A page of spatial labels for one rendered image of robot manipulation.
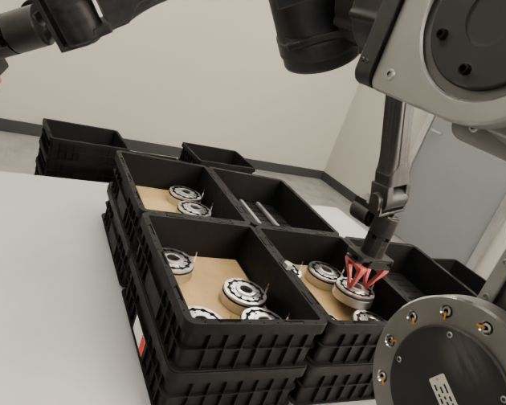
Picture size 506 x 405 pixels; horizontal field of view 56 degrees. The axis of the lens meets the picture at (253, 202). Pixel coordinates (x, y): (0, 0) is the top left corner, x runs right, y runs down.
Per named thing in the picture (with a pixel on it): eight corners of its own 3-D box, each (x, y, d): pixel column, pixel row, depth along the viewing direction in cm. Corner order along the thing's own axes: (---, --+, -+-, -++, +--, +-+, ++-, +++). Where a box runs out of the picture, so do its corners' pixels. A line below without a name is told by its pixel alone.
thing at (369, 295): (381, 300, 119) (382, 299, 119) (351, 300, 114) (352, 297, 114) (358, 280, 127) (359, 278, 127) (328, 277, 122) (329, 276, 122)
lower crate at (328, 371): (393, 401, 115) (415, 362, 111) (290, 411, 100) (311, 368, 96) (313, 300, 147) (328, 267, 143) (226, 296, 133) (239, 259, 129)
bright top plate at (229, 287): (273, 307, 106) (274, 304, 106) (233, 306, 101) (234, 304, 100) (255, 280, 114) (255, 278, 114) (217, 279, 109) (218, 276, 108)
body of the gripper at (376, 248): (345, 251, 118) (356, 225, 116) (376, 255, 123) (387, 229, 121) (361, 265, 113) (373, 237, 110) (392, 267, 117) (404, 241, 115)
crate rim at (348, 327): (431, 333, 108) (436, 325, 107) (326, 334, 93) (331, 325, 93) (338, 242, 140) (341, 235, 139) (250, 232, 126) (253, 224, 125)
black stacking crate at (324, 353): (412, 366, 111) (434, 327, 107) (309, 371, 97) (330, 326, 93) (326, 270, 143) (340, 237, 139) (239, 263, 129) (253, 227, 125)
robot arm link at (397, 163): (399, 10, 92) (438, 10, 97) (378, 11, 97) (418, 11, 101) (379, 216, 108) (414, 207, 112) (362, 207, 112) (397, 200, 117)
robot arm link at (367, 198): (380, 196, 107) (409, 190, 111) (348, 177, 116) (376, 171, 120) (372, 242, 113) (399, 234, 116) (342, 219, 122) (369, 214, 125)
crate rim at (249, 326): (326, 334, 93) (331, 325, 93) (183, 335, 79) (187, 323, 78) (250, 232, 126) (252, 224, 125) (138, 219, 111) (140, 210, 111)
